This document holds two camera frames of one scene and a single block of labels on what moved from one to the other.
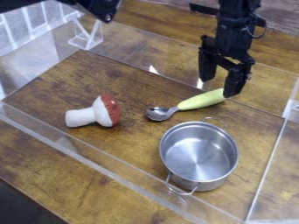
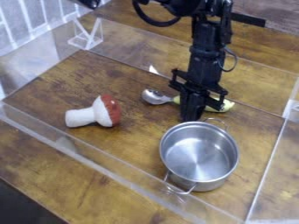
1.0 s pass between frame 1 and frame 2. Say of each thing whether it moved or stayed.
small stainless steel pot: stayed
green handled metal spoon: moved
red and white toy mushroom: stayed
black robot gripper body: moved
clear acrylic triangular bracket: stayed
